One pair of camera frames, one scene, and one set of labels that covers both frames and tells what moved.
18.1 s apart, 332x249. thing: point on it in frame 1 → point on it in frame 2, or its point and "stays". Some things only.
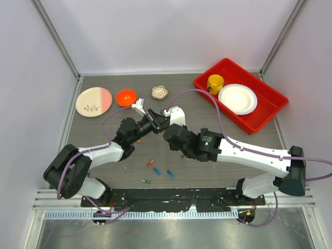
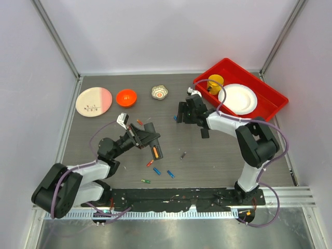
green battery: x=146 y=181 stays
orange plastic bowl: x=126 y=98 stays
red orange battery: x=149 y=163 stays
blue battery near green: x=157 y=171 stays
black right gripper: x=173 y=148 → x=183 y=108
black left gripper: x=158 y=121 → x=141 y=138
